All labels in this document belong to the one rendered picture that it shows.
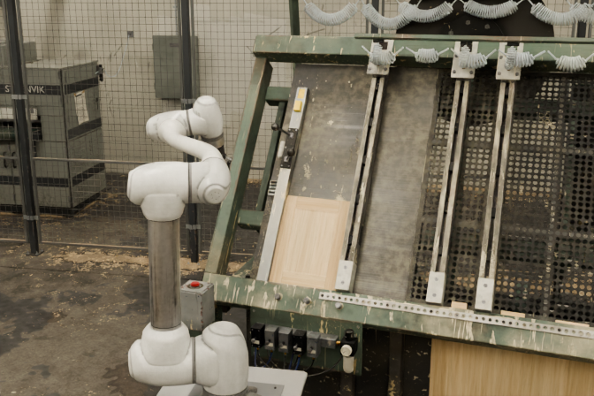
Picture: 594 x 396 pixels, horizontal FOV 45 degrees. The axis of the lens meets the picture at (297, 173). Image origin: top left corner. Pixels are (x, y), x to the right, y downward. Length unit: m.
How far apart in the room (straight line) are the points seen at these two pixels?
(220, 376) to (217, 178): 0.67
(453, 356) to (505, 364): 0.21
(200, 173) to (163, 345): 0.58
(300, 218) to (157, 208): 1.08
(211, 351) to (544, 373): 1.47
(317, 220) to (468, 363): 0.90
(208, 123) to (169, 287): 0.72
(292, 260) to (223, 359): 0.85
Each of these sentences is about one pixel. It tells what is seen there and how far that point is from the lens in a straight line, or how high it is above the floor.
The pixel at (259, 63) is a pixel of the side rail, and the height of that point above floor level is 1.78.
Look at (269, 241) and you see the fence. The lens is 3.19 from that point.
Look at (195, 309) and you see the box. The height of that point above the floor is 0.85.
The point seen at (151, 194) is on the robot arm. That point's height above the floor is 1.52.
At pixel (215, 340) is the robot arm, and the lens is 2.43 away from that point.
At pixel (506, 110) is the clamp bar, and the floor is 1.63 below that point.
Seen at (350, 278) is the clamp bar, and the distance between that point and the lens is 3.02.
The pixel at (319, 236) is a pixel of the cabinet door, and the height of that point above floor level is 1.08.
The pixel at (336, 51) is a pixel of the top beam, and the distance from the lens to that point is 3.42.
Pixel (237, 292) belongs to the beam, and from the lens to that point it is 3.17.
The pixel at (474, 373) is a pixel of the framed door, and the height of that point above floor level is 0.53.
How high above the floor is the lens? 2.13
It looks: 14 degrees down
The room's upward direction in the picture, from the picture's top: straight up
